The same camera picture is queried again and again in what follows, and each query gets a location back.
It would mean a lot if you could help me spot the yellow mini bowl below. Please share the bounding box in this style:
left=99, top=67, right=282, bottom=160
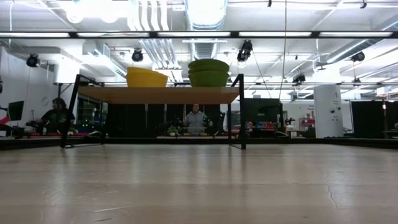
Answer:
left=126, top=73, right=169, bottom=88
left=126, top=70, right=165, bottom=80
left=126, top=66, right=158, bottom=74

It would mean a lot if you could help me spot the person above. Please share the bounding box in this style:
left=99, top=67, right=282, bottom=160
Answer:
left=39, top=97, right=76, bottom=135
left=183, top=103, right=214, bottom=136

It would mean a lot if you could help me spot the wooden shelf with black legs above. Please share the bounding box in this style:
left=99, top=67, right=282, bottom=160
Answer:
left=60, top=73, right=248, bottom=151

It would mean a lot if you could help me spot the black partition panel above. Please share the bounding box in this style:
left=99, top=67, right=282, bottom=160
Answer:
left=244, top=98, right=284, bottom=138
left=351, top=100, right=398, bottom=139

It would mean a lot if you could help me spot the black ceiling spot lamp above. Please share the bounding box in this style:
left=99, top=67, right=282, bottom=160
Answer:
left=236, top=39, right=254, bottom=63
left=25, top=53, right=41, bottom=68
left=292, top=73, right=307, bottom=85
left=131, top=48, right=145, bottom=63
left=351, top=51, right=366, bottom=63

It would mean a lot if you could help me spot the black overhead light bar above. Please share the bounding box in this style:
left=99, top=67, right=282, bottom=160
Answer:
left=0, top=30, right=398, bottom=40

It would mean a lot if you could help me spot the white column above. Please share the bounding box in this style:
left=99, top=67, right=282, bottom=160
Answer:
left=313, top=85, right=345, bottom=139

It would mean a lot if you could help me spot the black monitor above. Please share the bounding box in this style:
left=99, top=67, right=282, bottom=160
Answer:
left=7, top=100, right=25, bottom=122

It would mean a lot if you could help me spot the silver ventilation duct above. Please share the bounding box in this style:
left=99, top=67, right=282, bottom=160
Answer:
left=184, top=0, right=229, bottom=60

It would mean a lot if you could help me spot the hanging thin cable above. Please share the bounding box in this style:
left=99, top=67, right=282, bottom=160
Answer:
left=278, top=0, right=289, bottom=101

